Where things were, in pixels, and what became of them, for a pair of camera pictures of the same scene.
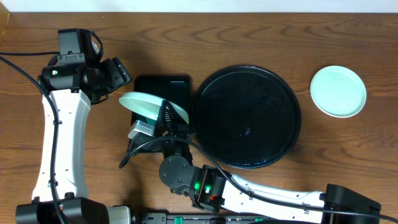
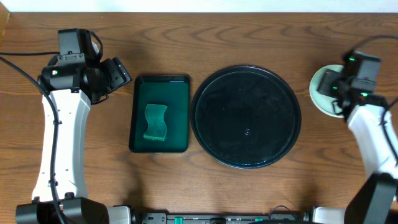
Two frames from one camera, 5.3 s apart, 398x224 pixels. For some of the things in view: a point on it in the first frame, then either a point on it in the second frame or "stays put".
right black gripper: [179, 129] to [328, 76]
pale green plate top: [147, 105] to [322, 102]
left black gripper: [109, 76] stays put
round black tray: [246, 116] stays put
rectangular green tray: [175, 89] stays put
